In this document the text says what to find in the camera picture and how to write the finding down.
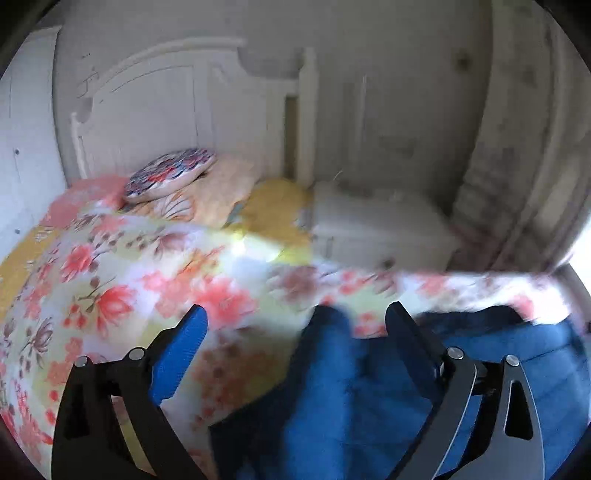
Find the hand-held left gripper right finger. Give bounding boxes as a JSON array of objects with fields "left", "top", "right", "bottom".
[{"left": 385, "top": 301, "right": 543, "bottom": 480}]

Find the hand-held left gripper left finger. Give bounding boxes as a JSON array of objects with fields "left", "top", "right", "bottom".
[{"left": 51, "top": 305, "right": 208, "bottom": 480}]

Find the blue puffer jacket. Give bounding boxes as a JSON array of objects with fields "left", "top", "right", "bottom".
[{"left": 208, "top": 305, "right": 591, "bottom": 480}]

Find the floral quilt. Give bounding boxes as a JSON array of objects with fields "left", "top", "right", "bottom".
[{"left": 0, "top": 212, "right": 578, "bottom": 472}]

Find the white nightstand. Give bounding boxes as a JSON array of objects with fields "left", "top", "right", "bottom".
[{"left": 307, "top": 180, "right": 458, "bottom": 271}]

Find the cream pillow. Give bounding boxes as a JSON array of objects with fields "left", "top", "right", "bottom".
[{"left": 124, "top": 154, "right": 259, "bottom": 227}]

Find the yellow flowered bedsheet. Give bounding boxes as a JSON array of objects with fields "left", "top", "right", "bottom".
[{"left": 0, "top": 178, "right": 315, "bottom": 296}]

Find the patterned round pillow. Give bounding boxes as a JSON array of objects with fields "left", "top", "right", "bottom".
[{"left": 124, "top": 148, "right": 218, "bottom": 204}]

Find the pink pillow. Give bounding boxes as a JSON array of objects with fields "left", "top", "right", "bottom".
[{"left": 41, "top": 175, "right": 130, "bottom": 227}]

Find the sailboat print curtain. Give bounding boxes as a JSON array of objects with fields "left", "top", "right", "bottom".
[{"left": 450, "top": 0, "right": 591, "bottom": 273}]

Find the white bed headboard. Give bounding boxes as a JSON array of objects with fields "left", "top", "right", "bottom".
[{"left": 69, "top": 37, "right": 319, "bottom": 183}]

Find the white wardrobe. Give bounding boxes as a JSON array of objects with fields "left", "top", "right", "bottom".
[{"left": 0, "top": 25, "right": 68, "bottom": 250}]

